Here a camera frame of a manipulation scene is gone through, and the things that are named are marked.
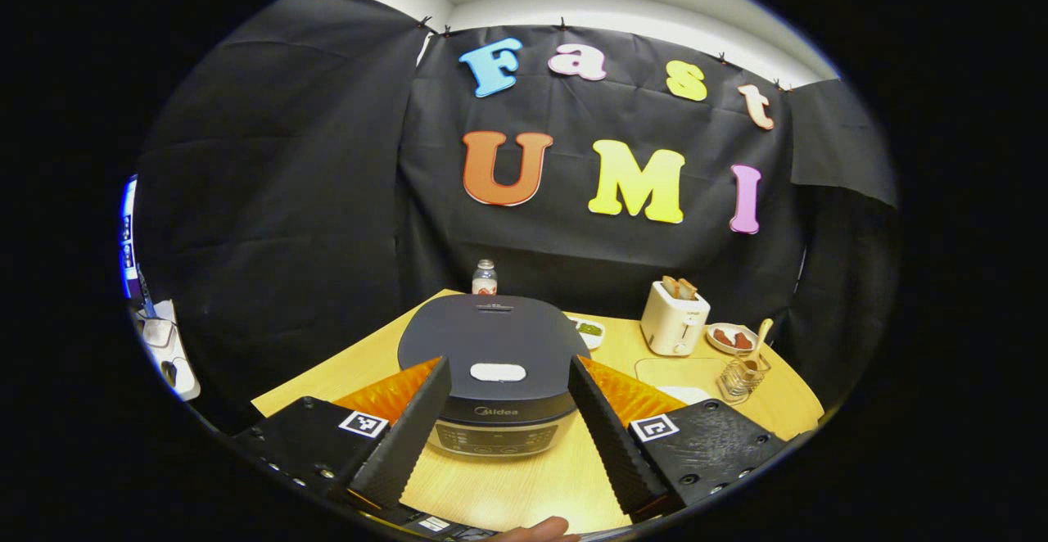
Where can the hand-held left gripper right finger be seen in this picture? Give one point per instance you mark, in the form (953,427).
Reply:
(614,444)

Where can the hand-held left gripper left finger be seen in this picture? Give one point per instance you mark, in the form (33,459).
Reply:
(401,444)

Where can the black and silver rice cooker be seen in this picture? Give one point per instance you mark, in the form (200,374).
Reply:
(491,337)

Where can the wooden spoon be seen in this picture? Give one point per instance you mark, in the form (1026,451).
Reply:
(761,337)

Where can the small dish with green food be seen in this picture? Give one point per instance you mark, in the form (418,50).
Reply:
(588,331)

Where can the white toaster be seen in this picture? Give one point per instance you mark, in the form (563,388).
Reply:
(673,325)

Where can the white plate with brown food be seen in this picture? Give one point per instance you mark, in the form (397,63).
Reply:
(730,339)

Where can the toast slice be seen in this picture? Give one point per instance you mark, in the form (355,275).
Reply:
(688,289)
(670,286)

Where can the small clear bottle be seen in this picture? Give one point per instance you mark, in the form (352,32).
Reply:
(485,280)

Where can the white side desk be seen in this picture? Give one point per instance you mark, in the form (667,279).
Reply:
(184,382)

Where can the black computer mouse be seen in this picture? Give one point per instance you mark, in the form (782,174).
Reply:
(169,372)

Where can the white box on desk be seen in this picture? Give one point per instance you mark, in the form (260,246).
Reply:
(157,332)

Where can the black backdrop cloth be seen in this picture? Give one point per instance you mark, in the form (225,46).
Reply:
(286,198)

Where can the computer monitor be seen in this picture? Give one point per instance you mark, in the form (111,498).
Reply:
(128,239)

